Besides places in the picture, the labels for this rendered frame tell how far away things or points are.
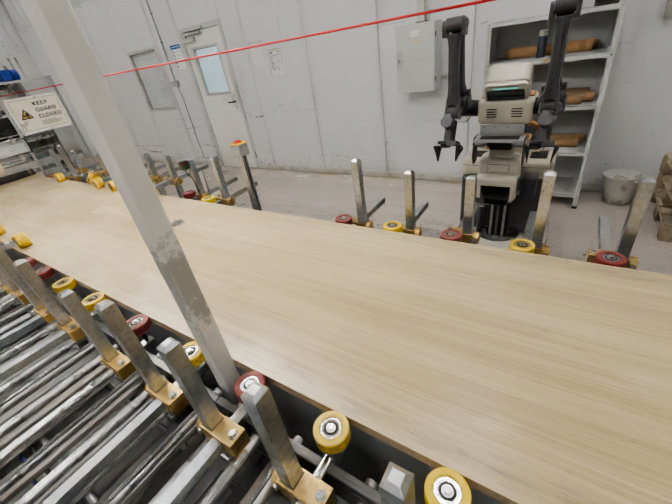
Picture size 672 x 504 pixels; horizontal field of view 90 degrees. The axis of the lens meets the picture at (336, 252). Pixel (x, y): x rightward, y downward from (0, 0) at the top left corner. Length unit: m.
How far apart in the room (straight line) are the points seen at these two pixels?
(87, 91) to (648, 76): 3.83
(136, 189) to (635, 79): 3.79
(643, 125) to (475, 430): 3.54
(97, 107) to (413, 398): 0.84
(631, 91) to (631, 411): 3.31
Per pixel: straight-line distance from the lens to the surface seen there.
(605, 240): 1.59
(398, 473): 0.53
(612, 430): 0.90
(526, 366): 0.94
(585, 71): 3.93
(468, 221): 1.46
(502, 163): 2.23
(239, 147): 1.98
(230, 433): 0.92
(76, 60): 0.74
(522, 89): 2.08
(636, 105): 4.01
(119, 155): 0.74
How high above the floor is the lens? 1.60
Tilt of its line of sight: 32 degrees down
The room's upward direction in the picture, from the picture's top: 10 degrees counter-clockwise
